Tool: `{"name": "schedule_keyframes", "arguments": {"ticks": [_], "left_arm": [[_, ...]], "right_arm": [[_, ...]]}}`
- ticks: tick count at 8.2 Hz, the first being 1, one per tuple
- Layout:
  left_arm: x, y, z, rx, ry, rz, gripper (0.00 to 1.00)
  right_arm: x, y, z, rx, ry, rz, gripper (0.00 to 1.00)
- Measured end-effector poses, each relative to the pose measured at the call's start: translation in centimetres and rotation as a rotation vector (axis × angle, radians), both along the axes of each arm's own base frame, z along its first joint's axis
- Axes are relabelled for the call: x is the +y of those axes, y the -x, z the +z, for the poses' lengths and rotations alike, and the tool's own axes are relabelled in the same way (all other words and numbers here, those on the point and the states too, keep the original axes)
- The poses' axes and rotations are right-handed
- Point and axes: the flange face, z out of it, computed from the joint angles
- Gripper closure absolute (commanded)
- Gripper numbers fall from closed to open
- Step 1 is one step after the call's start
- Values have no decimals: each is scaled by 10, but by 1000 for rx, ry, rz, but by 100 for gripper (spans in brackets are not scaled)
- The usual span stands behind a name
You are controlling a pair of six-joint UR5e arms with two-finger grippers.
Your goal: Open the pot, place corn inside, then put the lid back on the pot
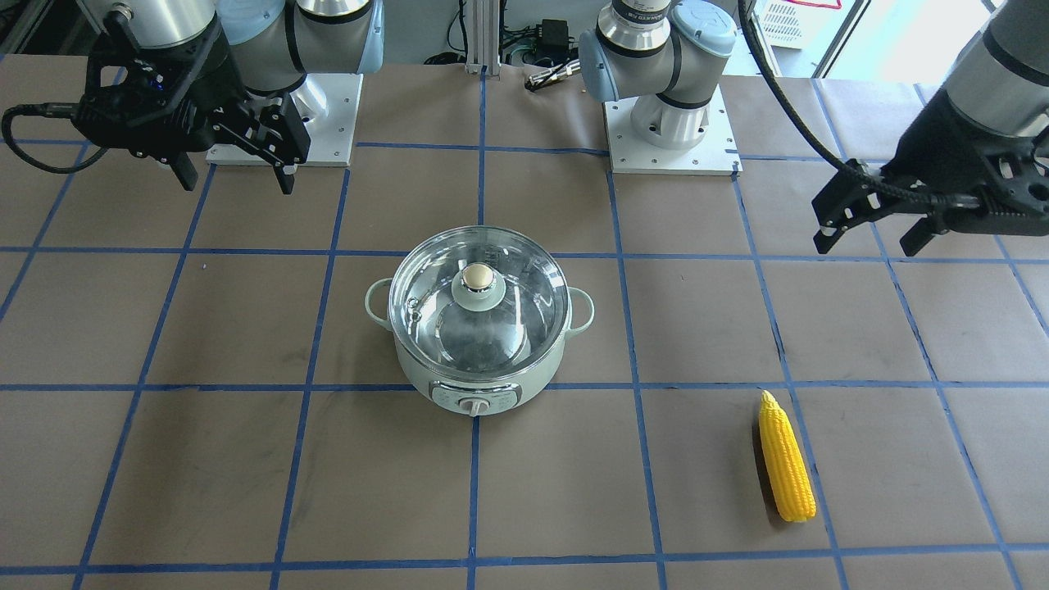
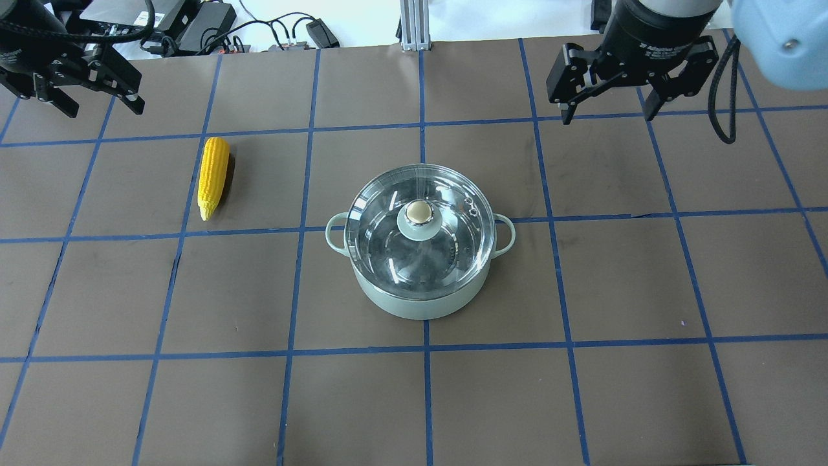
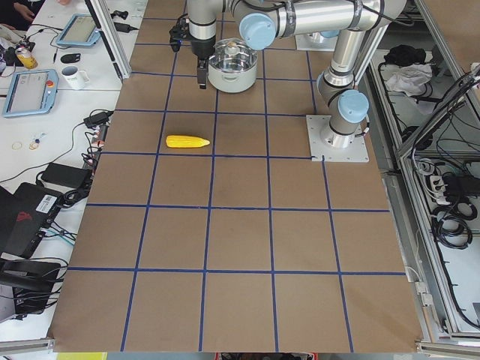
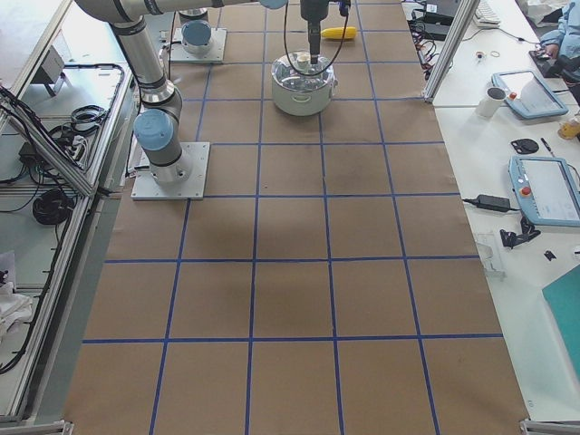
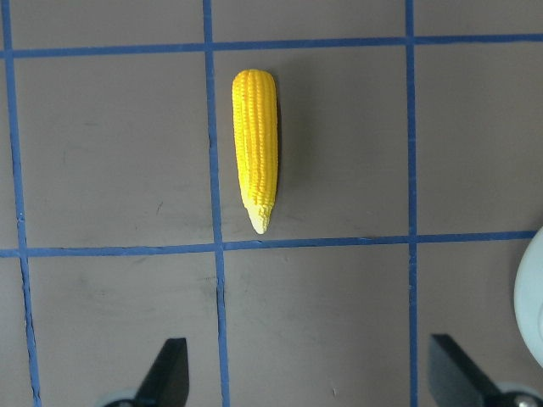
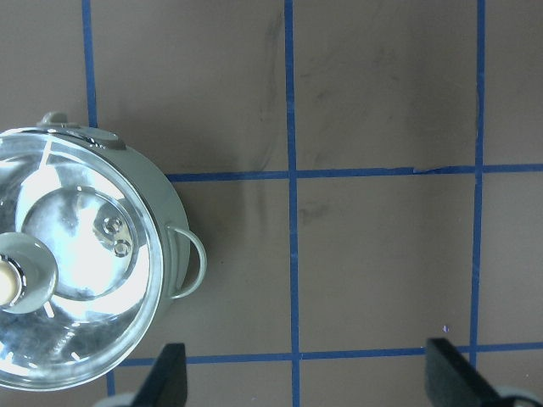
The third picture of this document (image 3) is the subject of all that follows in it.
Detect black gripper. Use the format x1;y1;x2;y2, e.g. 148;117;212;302
190;37;213;89

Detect yellow corn cob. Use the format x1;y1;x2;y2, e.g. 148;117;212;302
166;135;210;149

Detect glass pot lid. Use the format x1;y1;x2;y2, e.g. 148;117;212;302
208;37;258;73

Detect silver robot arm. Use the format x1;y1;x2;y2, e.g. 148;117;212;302
187;0;222;89
228;1;405;149

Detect small black power brick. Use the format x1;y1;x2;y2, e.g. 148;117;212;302
83;111;113;128

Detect upper blue teach pendant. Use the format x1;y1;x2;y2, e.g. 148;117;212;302
55;13;101;47

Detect blue teach pendant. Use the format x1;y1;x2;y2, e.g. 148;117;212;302
2;69;59;118
55;13;101;47

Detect white mug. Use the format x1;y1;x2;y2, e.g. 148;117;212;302
61;65;90;90

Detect power strip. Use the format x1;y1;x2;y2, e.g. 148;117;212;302
82;124;110;170

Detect black computer mouse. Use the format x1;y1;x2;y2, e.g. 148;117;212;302
60;52;81;64

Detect black power adapter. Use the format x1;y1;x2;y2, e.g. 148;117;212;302
40;163;92;189

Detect lower blue teach pendant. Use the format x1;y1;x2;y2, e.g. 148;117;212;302
2;69;59;118

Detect yellow spray can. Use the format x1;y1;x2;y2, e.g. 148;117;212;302
15;46;38;70

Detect black cloth bundle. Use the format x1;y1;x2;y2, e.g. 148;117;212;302
384;44;426;67

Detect white crumpled cloth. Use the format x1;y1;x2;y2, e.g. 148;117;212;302
385;64;434;115

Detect black laptop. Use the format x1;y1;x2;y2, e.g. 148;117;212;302
1;182;63;259

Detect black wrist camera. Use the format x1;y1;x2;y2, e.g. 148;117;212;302
169;22;190;53

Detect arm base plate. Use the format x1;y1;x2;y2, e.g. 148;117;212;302
306;115;369;163
295;31;339;52

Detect aluminium frame post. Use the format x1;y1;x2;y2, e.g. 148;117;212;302
85;0;131;82

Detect coiled black cables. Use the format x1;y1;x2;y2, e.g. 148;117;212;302
430;202;474;249

